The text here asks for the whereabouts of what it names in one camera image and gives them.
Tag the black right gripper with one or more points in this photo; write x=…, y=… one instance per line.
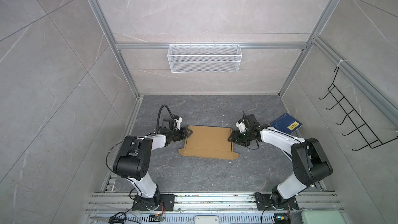
x=235, y=135

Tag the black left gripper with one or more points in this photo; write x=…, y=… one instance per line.
x=184, y=132

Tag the brown cardboard box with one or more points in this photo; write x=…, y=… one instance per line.
x=209, y=142

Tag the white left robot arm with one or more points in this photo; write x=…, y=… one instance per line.
x=133, y=159

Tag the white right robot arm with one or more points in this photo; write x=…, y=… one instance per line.
x=309, y=161

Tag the green box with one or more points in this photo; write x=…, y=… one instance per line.
x=322, y=217

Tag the blue book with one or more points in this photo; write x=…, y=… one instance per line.
x=286, y=123

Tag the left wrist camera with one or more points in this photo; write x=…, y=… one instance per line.
x=178, y=121

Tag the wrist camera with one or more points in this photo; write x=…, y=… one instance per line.
x=241, y=126
x=178, y=121

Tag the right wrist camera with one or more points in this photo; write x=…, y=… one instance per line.
x=241, y=126

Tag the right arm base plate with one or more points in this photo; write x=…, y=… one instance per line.
x=273, y=201

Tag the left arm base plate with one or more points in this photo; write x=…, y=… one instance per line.
x=157, y=203

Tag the white wire mesh basket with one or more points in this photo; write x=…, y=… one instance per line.
x=204, y=58

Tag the black wire hook rack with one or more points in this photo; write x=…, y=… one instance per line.
x=352, y=116

